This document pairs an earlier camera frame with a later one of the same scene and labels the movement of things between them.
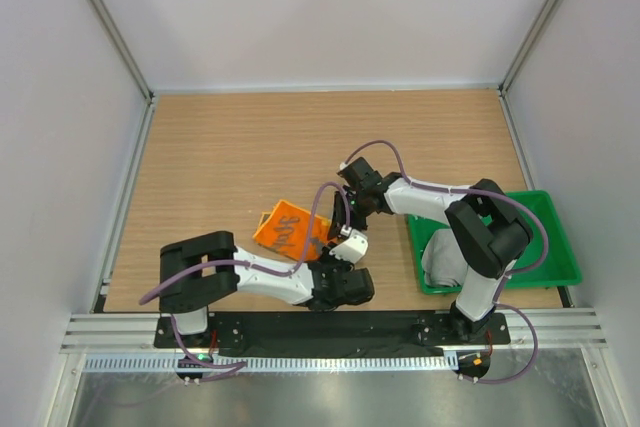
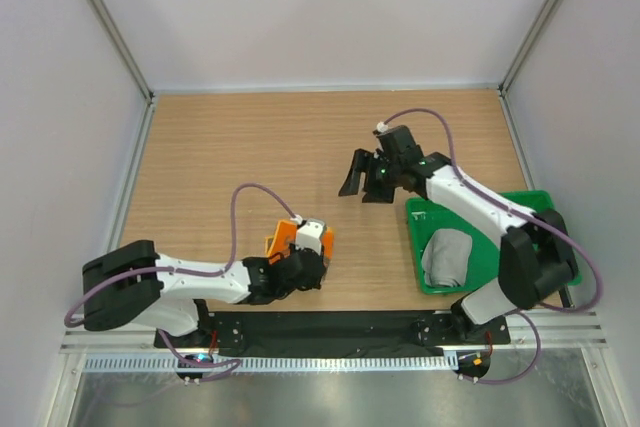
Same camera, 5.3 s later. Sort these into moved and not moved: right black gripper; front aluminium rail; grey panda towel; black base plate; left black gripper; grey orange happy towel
Moved: left black gripper; grey orange happy towel; right black gripper
Not moved: grey panda towel; front aluminium rail; black base plate
